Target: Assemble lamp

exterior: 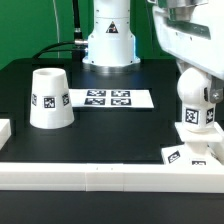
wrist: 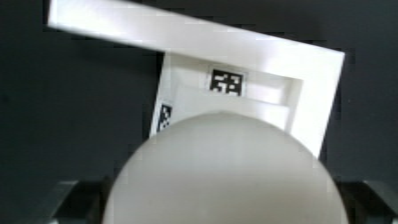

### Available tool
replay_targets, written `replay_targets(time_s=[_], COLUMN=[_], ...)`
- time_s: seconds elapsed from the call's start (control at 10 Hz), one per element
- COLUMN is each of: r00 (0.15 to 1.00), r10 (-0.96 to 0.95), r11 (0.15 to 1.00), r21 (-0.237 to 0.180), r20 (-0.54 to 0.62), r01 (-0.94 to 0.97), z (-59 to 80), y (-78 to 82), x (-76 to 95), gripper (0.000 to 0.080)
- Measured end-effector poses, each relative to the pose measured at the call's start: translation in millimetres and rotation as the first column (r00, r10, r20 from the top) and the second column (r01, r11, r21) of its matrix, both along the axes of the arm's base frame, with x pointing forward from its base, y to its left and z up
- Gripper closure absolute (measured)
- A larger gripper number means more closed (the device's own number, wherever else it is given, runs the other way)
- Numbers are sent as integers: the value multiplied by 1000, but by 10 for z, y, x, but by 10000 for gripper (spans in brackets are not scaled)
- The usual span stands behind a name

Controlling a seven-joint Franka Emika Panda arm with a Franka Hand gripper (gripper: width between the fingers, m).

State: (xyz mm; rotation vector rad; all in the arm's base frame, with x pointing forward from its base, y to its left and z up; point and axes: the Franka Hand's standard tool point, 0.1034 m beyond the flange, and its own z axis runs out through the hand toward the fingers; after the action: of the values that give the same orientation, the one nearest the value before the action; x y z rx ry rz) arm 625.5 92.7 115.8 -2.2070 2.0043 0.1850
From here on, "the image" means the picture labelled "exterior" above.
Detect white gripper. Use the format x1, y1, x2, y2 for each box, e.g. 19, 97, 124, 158
151, 0, 224, 104

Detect white lamp shade cone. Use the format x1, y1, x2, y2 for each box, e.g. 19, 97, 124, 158
30, 68, 74, 129

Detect white left border bar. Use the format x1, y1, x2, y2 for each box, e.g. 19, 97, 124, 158
0, 119, 11, 150

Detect white marker tag sheet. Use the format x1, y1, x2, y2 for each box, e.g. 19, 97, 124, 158
69, 89, 154, 109

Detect grey thin cable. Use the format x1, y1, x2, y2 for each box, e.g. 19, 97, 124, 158
51, 0, 62, 60

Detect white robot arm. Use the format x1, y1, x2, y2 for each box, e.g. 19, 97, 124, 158
83, 0, 224, 103

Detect white lamp bulb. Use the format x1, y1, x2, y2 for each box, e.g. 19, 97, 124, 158
177, 68, 216, 132

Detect black cable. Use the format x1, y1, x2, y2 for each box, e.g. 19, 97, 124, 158
31, 0, 90, 61

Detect white lamp base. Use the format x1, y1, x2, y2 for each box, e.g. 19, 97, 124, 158
161, 122, 222, 166

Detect white front border bar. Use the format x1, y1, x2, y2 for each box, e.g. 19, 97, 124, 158
0, 162, 224, 193

